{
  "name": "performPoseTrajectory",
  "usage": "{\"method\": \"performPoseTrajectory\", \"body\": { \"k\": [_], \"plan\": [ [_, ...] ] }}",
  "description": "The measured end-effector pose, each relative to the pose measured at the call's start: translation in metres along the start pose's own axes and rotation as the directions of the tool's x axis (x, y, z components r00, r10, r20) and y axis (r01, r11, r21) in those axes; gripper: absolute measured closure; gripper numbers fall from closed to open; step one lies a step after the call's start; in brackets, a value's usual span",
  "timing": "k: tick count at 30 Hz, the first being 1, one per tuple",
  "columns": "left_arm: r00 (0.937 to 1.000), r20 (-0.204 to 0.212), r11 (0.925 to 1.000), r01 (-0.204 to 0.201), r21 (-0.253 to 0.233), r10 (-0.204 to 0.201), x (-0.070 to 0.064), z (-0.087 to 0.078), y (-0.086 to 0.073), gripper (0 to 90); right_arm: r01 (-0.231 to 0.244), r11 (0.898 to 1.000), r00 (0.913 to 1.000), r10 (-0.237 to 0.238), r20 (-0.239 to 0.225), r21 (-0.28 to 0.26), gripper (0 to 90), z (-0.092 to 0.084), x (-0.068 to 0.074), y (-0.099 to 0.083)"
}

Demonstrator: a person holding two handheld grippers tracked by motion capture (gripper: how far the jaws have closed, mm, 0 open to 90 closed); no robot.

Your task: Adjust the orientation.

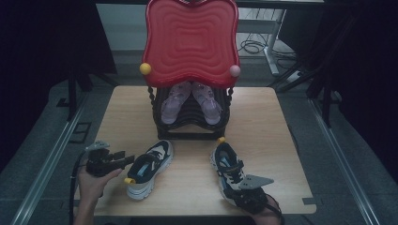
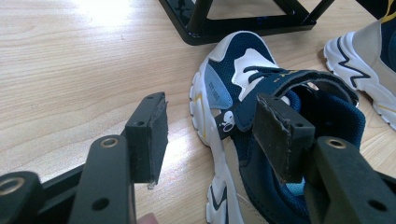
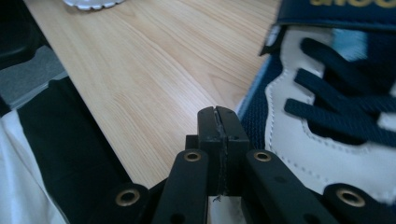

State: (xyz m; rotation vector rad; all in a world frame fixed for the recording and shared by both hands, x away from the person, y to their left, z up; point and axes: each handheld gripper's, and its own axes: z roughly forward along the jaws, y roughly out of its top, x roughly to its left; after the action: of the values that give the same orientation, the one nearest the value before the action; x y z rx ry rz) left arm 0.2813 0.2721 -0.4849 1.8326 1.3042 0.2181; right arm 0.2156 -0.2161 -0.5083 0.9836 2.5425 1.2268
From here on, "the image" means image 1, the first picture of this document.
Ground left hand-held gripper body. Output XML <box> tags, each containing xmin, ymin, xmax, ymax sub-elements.
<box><xmin>84</xmin><ymin>140</ymin><xmax>118</xmax><ymax>178</ymax></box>

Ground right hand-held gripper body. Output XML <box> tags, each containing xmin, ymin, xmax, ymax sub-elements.
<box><xmin>223</xmin><ymin>173</ymin><xmax>276</xmax><ymax>216</ymax></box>

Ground navy and white sneaker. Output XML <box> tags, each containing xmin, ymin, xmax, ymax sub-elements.
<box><xmin>124</xmin><ymin>139</ymin><xmax>175</xmax><ymax>201</ymax></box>
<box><xmin>209</xmin><ymin>136</ymin><xmax>273</xmax><ymax>209</ymax></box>

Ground purple sandal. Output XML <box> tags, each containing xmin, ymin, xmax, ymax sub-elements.
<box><xmin>191</xmin><ymin>82</ymin><xmax>223</xmax><ymax>126</ymax></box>
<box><xmin>160</xmin><ymin>82</ymin><xmax>192</xmax><ymax>126</ymax></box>

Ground red and black shoe rack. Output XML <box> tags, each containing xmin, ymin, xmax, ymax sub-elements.
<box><xmin>139</xmin><ymin>0</ymin><xmax>242</xmax><ymax>142</ymax></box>

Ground person's left hand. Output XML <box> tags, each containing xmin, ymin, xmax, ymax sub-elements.
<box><xmin>77</xmin><ymin>167</ymin><xmax>124</xmax><ymax>203</ymax></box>

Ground person's right hand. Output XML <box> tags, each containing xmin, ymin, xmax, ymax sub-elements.
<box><xmin>252</xmin><ymin>195</ymin><xmax>283</xmax><ymax>225</ymax></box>

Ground dark floor socket plate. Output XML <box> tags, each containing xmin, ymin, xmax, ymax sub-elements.
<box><xmin>69</xmin><ymin>122</ymin><xmax>92</xmax><ymax>144</ymax></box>

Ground black metal stand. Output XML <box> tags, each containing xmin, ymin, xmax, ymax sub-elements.
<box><xmin>268</xmin><ymin>62</ymin><xmax>345</xmax><ymax>128</ymax></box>
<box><xmin>55</xmin><ymin>62</ymin><xmax>120</xmax><ymax>123</ymax></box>

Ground white power strip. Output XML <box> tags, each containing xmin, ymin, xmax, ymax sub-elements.
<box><xmin>285</xmin><ymin>70</ymin><xmax>305</xmax><ymax>83</ymax></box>

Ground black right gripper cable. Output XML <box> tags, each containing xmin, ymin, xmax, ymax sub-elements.
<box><xmin>266</xmin><ymin>193</ymin><xmax>286</xmax><ymax>225</ymax></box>

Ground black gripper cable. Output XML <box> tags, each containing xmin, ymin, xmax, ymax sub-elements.
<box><xmin>69</xmin><ymin>149</ymin><xmax>90</xmax><ymax>225</ymax></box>
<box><xmin>266</xmin><ymin>193</ymin><xmax>286</xmax><ymax>225</ymax></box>

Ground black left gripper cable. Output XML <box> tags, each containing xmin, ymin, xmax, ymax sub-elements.
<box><xmin>69</xmin><ymin>149</ymin><xmax>90</xmax><ymax>225</ymax></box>

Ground metal floor rail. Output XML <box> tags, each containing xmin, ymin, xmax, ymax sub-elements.
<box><xmin>10</xmin><ymin>93</ymin><xmax>89</xmax><ymax>225</ymax></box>
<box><xmin>308</xmin><ymin>97</ymin><xmax>381</xmax><ymax>225</ymax></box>

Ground coiled black floor cables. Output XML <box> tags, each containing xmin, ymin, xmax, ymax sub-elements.
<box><xmin>238</xmin><ymin>32</ymin><xmax>299</xmax><ymax>61</ymax></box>

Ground white metal desk frame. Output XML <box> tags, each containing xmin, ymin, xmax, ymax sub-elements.
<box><xmin>237</xmin><ymin>8</ymin><xmax>288</xmax><ymax>77</ymax></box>

